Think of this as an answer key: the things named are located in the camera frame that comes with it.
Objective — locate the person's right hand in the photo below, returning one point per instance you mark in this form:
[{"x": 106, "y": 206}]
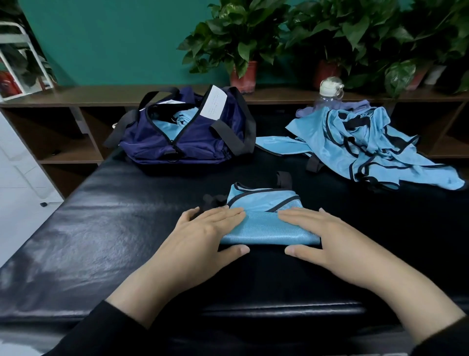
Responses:
[{"x": 348, "y": 249}]

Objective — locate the person's left hand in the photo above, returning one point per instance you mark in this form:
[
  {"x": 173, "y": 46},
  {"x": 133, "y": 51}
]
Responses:
[{"x": 194, "y": 253}]

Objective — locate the light blue vest black trim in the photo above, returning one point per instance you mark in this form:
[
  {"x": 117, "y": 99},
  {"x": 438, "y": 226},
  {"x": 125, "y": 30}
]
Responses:
[
  {"x": 264, "y": 224},
  {"x": 366, "y": 143},
  {"x": 176, "y": 123}
]

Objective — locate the navy blue bag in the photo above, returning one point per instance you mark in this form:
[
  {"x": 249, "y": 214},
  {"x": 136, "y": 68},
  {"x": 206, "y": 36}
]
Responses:
[{"x": 154, "y": 150}]

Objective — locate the purple cloth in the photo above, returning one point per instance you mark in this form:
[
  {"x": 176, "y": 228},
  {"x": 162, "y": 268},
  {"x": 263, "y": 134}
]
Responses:
[{"x": 311, "y": 108}]

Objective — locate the clear bottle silver cap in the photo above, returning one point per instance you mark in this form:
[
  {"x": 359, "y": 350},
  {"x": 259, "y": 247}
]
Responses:
[{"x": 331, "y": 89}]

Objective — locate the person's right forearm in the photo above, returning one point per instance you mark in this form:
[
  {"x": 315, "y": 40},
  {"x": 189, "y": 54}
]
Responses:
[{"x": 436, "y": 312}]

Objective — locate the person's left forearm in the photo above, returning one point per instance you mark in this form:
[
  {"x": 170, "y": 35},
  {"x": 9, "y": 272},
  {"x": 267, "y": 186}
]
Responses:
[{"x": 106, "y": 323}]

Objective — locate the black leather bench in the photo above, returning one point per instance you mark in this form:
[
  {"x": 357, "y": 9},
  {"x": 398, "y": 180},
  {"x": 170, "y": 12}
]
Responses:
[{"x": 88, "y": 235}]

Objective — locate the wooden shelf cabinet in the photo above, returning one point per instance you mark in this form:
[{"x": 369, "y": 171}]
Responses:
[{"x": 66, "y": 150}]

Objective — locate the green plant in red pot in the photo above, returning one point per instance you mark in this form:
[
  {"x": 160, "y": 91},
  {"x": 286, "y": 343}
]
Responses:
[
  {"x": 337, "y": 26},
  {"x": 231, "y": 29}
]

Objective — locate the green plant in white pot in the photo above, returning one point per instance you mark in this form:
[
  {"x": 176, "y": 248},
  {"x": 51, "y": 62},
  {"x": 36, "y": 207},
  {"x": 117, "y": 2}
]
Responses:
[{"x": 425, "y": 33}]

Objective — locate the white wheeled cart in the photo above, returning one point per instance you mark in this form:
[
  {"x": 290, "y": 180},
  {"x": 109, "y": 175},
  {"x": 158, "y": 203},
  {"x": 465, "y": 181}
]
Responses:
[{"x": 29, "y": 59}]

